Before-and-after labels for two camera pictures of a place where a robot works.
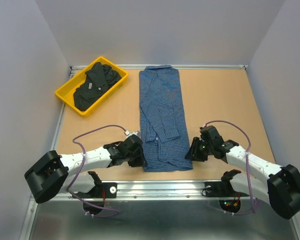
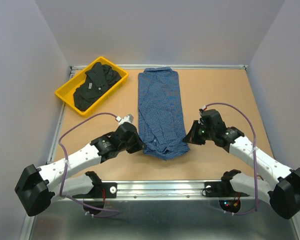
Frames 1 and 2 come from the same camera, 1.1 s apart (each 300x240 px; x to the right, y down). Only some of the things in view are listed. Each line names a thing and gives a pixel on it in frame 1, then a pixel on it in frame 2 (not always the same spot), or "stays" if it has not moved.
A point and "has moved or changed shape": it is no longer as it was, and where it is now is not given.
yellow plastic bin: (65, 93) stays
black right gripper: (193, 154) → (191, 137)
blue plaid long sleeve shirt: (165, 141) has moved or changed shape
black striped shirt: (99, 78) stays
